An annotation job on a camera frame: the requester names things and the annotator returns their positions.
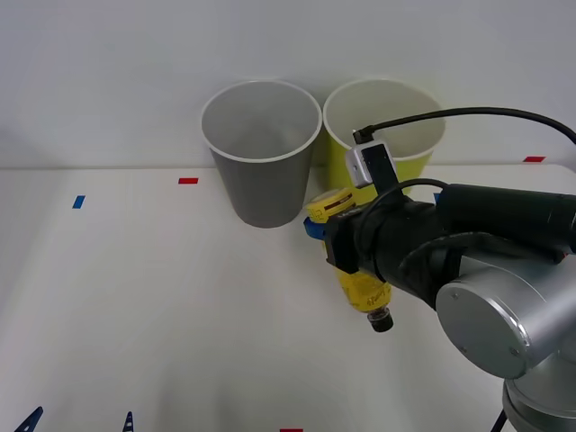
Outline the yellow label plastic bottle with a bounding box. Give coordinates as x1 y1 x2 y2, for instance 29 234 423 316
304 187 395 335

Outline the yellow-green plastic bin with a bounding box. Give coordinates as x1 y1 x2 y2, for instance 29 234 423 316
322 78 447 204

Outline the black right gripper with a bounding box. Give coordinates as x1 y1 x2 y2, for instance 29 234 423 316
301 196 438 290

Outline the grey plastic bin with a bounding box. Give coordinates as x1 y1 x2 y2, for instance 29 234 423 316
200 79 322 230

